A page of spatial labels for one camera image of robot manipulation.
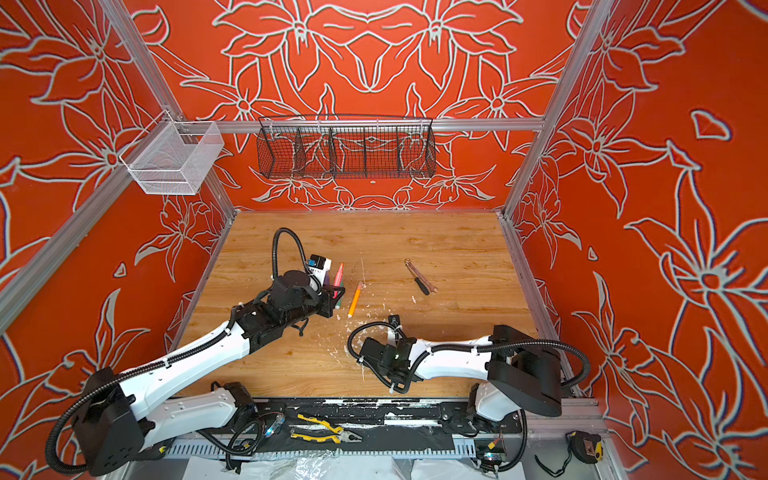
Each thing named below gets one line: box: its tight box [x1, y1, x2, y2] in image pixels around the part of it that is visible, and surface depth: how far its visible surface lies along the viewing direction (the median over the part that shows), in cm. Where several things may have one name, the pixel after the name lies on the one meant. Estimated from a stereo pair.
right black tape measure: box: [565, 430, 604, 464], surface depth 69 cm
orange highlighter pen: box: [348, 281, 363, 319], surface depth 96 cm
